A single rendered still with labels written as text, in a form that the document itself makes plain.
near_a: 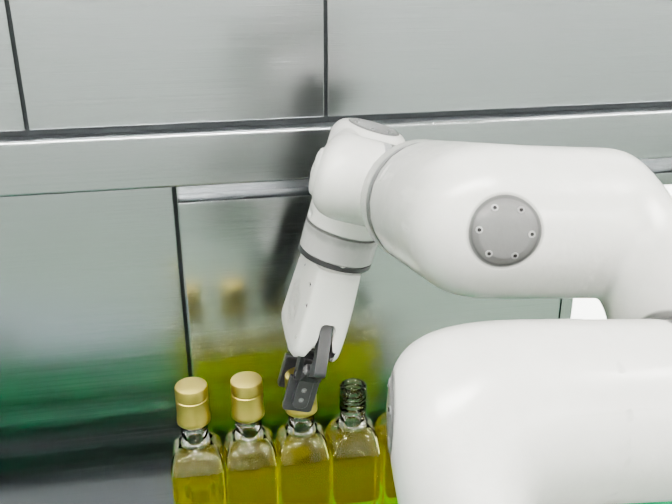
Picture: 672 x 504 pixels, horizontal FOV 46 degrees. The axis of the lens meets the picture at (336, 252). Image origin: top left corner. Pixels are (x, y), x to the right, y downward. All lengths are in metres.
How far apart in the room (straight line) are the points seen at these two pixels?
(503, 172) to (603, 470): 0.15
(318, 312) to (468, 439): 0.45
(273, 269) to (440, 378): 0.60
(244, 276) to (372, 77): 0.27
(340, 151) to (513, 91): 0.35
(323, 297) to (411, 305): 0.24
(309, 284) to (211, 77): 0.26
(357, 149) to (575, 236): 0.28
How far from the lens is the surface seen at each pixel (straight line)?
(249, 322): 0.94
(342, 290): 0.75
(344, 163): 0.64
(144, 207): 0.91
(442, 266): 0.41
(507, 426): 0.33
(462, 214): 0.40
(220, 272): 0.91
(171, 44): 0.87
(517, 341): 0.35
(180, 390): 0.83
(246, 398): 0.84
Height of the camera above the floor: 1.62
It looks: 24 degrees down
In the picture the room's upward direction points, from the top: straight up
